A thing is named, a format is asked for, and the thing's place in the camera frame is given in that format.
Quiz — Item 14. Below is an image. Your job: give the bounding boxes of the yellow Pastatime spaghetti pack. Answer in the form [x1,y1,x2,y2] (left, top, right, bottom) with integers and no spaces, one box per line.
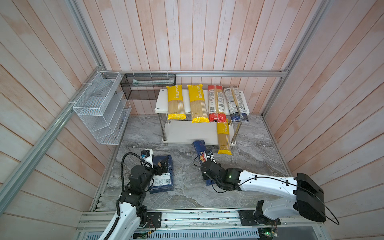
[167,85,187,120]
[217,123,232,155]

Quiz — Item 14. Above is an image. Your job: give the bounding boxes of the blue Barilla spaghetti box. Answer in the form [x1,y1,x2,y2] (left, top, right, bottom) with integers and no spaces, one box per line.
[193,140,212,167]

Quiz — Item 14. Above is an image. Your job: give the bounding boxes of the red spaghetti pack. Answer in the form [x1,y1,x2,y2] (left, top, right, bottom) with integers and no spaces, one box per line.
[208,85,227,123]

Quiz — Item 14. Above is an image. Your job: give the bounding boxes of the blue white-label spaghetti pack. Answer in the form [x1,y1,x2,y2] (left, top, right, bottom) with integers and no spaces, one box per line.
[224,86,249,122]

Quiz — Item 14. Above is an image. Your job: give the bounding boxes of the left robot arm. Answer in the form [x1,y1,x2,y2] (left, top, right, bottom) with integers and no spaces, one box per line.
[99,153,169,240]

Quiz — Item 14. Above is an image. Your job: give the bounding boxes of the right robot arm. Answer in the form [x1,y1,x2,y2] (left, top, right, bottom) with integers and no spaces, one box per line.
[201,160,327,226]

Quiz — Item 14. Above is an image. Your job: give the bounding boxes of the dark blue pasta bag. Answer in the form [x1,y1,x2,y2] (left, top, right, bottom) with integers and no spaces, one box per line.
[150,155,175,194]

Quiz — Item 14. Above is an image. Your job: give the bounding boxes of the white two-tier shelf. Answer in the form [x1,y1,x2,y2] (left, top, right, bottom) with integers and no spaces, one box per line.
[155,89,242,146]

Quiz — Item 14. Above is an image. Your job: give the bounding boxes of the black mesh basket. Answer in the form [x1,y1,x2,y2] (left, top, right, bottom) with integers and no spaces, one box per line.
[120,73,177,101]

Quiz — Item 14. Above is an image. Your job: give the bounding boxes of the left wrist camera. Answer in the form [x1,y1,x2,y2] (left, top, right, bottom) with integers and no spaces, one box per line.
[141,149,154,169]

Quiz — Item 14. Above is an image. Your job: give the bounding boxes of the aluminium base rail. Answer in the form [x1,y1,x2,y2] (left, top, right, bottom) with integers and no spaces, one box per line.
[74,209,331,240]

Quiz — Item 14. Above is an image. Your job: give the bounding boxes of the white wire mesh rack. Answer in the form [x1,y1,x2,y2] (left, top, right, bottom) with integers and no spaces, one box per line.
[73,72,132,145]

